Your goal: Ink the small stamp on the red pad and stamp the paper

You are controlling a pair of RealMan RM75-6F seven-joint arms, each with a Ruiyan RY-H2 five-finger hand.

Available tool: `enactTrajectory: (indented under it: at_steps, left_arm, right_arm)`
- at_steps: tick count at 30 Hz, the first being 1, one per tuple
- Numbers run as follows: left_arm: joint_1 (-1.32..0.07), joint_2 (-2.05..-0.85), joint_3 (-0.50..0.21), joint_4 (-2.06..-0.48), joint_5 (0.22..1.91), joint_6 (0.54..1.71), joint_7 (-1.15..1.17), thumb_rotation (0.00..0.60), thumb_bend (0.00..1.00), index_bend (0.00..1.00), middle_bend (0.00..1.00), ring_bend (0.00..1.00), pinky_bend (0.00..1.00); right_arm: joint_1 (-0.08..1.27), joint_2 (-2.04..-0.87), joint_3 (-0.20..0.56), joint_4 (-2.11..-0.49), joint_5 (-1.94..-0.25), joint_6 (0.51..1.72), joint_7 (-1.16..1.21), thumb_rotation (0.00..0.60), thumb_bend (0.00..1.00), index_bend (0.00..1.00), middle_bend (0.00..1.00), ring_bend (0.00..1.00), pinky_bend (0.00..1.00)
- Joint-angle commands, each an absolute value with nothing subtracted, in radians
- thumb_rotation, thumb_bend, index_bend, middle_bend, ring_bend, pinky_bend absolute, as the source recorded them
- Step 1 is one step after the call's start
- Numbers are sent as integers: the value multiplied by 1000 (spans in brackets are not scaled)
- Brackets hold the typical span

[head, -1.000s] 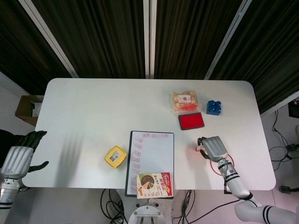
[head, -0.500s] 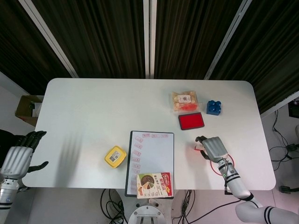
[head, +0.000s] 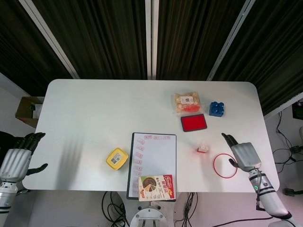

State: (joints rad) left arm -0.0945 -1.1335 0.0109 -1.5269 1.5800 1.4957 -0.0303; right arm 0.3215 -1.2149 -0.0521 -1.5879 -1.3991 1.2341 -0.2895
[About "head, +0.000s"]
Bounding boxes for white board with stickers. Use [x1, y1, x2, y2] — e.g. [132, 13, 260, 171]
[126, 131, 178, 199]

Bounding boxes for white frame beam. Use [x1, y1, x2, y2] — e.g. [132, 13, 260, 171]
[264, 94, 303, 117]

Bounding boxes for clear snack bag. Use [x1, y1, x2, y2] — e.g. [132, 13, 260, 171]
[173, 92, 205, 115]

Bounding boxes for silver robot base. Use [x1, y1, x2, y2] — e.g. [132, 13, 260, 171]
[129, 201, 175, 227]

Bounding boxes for dark pleated curtain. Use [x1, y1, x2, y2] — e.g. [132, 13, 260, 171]
[0, 0, 303, 114]

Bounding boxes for yellow lidded green tub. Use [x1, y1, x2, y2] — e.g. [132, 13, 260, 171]
[105, 147, 129, 171]

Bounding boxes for black cables with adapter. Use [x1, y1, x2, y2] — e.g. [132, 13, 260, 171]
[272, 111, 303, 166]

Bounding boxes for brown cardboard box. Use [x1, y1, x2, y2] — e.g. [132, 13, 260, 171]
[15, 96, 44, 128]

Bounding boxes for white stamped paper sheet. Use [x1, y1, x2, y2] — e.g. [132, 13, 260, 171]
[129, 132, 176, 198]

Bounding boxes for red ink pad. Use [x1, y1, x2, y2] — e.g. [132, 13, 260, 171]
[180, 113, 208, 132]

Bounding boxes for red rubber ring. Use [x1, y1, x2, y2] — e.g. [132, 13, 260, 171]
[213, 153, 239, 178]

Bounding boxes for white frame post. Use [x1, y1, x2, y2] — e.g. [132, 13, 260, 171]
[144, 0, 157, 80]
[18, 0, 80, 79]
[206, 0, 261, 81]

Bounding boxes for biscuit box with cake picture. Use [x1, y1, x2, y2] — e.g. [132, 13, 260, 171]
[138, 174, 177, 202]

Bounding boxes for black floor cable bundle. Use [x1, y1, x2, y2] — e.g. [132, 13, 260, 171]
[174, 192, 202, 227]
[101, 191, 126, 227]

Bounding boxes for blue building block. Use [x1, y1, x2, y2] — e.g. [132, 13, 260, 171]
[208, 101, 226, 117]

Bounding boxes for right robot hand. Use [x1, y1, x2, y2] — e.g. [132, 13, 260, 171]
[221, 132, 262, 173]

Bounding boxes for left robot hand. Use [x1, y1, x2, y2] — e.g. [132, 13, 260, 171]
[0, 131, 49, 183]

